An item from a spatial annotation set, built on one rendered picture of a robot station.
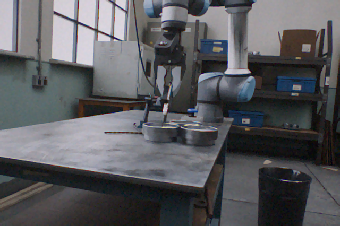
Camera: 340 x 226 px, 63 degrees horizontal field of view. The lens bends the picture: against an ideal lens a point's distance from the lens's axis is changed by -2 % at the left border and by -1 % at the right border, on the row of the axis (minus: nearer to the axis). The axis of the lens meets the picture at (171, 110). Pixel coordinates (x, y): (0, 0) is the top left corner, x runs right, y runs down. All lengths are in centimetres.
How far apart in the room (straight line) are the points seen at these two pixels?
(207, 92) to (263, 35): 366
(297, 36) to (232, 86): 321
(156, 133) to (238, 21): 69
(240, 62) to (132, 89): 199
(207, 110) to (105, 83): 207
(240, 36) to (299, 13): 381
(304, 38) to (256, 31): 86
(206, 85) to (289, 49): 315
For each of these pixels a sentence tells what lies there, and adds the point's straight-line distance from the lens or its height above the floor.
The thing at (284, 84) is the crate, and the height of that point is 111.
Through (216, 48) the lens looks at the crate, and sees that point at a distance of 439.
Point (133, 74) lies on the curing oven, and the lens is 310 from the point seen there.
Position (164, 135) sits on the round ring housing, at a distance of 75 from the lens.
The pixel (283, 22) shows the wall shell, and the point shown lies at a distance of 498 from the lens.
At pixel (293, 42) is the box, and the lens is 440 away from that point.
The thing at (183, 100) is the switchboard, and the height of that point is 76.
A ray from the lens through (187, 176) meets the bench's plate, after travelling 48.
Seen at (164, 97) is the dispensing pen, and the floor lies 92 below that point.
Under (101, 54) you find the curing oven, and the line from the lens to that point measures 329.
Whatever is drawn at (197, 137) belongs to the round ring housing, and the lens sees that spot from 74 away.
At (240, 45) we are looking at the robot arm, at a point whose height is 115.
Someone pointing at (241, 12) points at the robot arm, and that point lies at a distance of 127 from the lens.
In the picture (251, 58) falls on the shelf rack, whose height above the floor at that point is 145.
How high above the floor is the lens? 95
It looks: 5 degrees down
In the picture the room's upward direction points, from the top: 4 degrees clockwise
